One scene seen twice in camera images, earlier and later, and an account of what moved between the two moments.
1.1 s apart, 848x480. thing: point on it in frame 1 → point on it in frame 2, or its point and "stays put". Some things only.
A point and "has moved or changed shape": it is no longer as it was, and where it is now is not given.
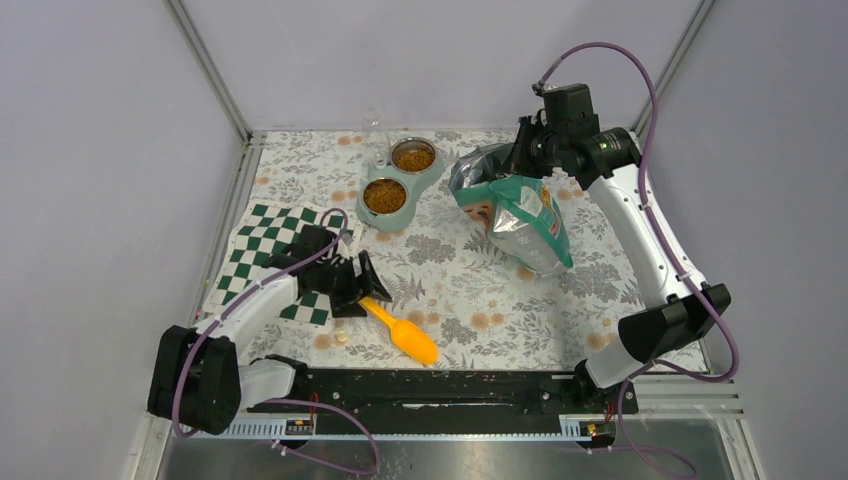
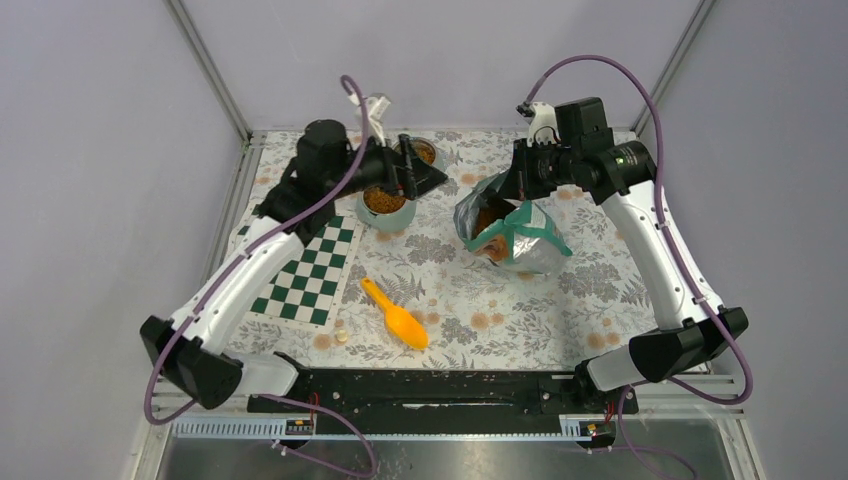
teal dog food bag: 518,213 has moved or changed shape
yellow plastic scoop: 407,336 has moved or changed shape
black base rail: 415,404 stays put
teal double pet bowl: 386,201 stays put
